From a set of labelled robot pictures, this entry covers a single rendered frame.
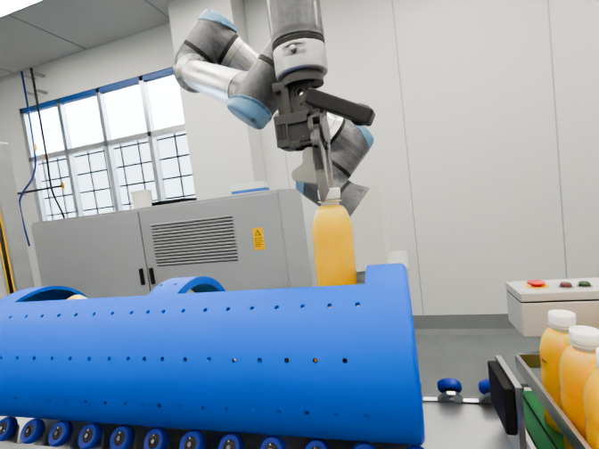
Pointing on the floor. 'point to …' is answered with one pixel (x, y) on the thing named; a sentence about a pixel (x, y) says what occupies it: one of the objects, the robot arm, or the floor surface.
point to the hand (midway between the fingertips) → (328, 192)
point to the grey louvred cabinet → (179, 246)
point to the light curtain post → (12, 230)
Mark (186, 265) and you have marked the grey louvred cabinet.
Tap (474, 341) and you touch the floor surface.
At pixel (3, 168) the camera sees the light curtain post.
